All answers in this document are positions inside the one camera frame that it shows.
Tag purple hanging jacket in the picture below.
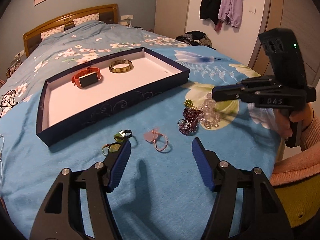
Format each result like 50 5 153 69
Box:
215 0 243 33

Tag yellow garment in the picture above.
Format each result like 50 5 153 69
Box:
269 144 320 228

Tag wooden headboard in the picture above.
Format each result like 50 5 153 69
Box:
23 3 119 57

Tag tortoiseshell bangle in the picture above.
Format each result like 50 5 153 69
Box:
108 59 134 74

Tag purple bead bracelet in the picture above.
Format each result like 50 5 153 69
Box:
177 107 203 136

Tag floral pillow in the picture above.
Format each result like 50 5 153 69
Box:
41 25 65 41
73 13 99 26

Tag right hand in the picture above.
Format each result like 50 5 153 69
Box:
273 103 314 139

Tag blue floral duvet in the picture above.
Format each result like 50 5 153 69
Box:
1 21 186 115

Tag wall socket strip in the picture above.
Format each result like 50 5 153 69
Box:
120 15 133 21

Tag black cables on bed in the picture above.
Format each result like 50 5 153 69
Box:
0 89 20 118

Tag pile of dark clothes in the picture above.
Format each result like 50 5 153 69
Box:
175 30 214 49

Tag green pendant braided cord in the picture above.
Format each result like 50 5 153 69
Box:
101 142 122 156

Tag blue floral blanket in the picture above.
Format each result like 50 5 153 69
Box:
0 45 281 240

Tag white wall switch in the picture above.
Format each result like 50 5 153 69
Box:
249 7 257 14

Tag pink sweater right forearm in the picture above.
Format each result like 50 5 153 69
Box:
300 115 320 151

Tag dark blue jewelry tray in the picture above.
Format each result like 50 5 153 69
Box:
36 47 190 146

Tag black hanging jacket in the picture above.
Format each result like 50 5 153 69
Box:
200 0 222 25

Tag clear crystal bead bracelet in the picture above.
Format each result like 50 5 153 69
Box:
199 93 222 130

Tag left floral pillow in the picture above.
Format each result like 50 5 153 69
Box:
41 25 65 41

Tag right floral pillow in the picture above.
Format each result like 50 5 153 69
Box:
73 13 99 26

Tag pink stone bead bracelet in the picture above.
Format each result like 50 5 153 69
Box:
143 127 169 152

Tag green stone black cord ring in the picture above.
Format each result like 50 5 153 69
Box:
113 129 133 142

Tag orange smart watch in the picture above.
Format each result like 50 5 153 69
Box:
71 67 101 89

